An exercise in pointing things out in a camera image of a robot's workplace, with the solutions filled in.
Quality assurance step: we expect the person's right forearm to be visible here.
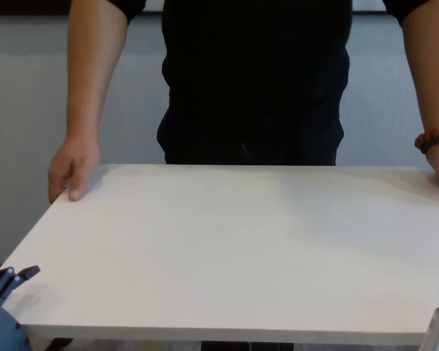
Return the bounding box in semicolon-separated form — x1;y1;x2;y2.
66;9;130;147

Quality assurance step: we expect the person's left forearm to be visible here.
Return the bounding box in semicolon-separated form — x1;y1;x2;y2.
400;12;439;137

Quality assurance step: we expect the white rolling table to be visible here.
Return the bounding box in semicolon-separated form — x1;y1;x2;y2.
0;163;439;347

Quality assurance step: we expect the brown bead bracelet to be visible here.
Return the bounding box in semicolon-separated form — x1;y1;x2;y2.
414;126;439;154

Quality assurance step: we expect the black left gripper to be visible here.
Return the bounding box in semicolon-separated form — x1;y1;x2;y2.
0;265;41;351

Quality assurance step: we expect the person's right hand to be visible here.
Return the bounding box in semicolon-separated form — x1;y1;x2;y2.
47;137;102;205

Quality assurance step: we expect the person in black clothes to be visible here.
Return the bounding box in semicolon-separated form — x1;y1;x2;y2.
105;0;413;166

